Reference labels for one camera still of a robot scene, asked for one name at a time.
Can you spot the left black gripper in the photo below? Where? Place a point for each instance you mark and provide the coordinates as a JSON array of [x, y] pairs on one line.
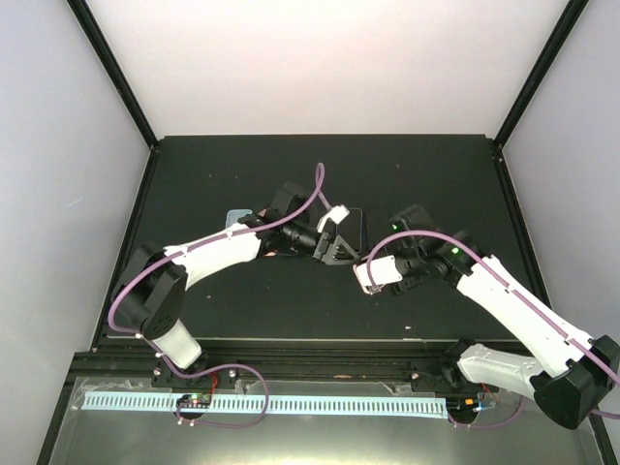
[[323, 247]]

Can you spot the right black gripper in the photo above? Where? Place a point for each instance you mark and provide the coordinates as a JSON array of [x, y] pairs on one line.
[[399, 289]]

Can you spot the pink cased phone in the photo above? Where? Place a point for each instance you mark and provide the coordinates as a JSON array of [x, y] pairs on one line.
[[355, 222], [365, 283]]

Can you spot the blue phone case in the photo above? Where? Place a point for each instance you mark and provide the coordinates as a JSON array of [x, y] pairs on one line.
[[235, 215]]

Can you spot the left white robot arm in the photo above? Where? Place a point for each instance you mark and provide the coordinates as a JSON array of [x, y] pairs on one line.
[[149, 295]]

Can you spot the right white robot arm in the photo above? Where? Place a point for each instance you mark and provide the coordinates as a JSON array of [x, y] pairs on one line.
[[567, 371]]

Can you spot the right small circuit board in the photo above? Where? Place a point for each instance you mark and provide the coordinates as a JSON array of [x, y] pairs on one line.
[[465, 405]]

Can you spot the small circuit board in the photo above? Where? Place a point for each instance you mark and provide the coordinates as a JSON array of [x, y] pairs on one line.
[[193, 401], [465, 405]]

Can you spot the left small circuit board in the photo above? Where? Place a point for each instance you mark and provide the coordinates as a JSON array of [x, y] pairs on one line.
[[193, 401]]

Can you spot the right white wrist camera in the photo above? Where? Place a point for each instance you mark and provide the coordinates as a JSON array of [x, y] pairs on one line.
[[381, 271]]

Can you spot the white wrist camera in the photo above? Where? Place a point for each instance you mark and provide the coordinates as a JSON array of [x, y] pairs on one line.
[[335, 215], [381, 271]]

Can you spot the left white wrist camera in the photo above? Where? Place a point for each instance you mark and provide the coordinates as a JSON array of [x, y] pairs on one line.
[[335, 215]]

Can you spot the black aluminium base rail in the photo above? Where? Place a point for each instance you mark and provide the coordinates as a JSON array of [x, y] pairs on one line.
[[424, 365]]

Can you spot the left black frame post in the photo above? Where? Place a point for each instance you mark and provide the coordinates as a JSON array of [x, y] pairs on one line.
[[96, 38]]

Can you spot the black frame post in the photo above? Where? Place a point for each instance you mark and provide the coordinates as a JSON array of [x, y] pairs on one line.
[[558, 36], [96, 38]]

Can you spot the white slotted cable duct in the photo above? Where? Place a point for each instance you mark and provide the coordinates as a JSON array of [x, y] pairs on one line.
[[292, 405]]

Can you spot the right black frame post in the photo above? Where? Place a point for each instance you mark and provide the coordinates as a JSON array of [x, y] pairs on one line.
[[558, 36]]

